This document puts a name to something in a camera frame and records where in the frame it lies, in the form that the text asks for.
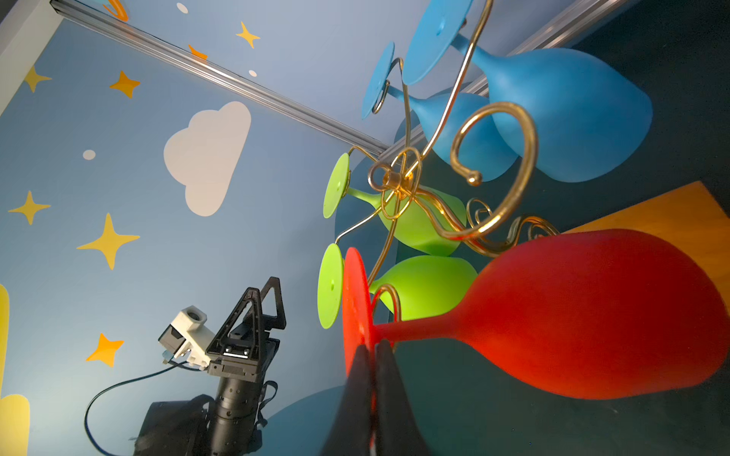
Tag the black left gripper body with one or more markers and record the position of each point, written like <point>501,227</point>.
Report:
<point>247,368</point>

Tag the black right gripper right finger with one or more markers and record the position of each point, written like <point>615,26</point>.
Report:
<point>396,430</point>

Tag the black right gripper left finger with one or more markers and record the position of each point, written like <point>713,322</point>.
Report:
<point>351,433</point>

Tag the red wine glass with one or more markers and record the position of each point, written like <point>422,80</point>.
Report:
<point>594,315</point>

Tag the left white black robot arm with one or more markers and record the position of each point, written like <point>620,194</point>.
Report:
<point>227,423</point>

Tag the front green wine glass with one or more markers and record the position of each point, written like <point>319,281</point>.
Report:
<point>427,286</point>

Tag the green wine glass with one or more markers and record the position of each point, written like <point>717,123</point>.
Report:
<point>414,227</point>
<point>427,286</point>

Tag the back green wine glass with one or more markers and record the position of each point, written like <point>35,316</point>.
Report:
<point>414,227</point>

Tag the left blue wine glass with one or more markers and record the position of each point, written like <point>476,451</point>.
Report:
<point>482,149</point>

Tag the blue wine glass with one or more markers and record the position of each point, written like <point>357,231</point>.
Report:
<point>589,118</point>
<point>482,149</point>

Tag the right blue wine glass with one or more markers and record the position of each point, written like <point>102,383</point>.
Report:
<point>589,118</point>

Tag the orange wooden rack base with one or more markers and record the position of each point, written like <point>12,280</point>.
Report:
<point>689,218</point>

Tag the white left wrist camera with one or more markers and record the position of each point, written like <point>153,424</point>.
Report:
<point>188,335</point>

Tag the left aluminium corner post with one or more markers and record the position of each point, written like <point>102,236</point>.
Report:
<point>123,33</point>

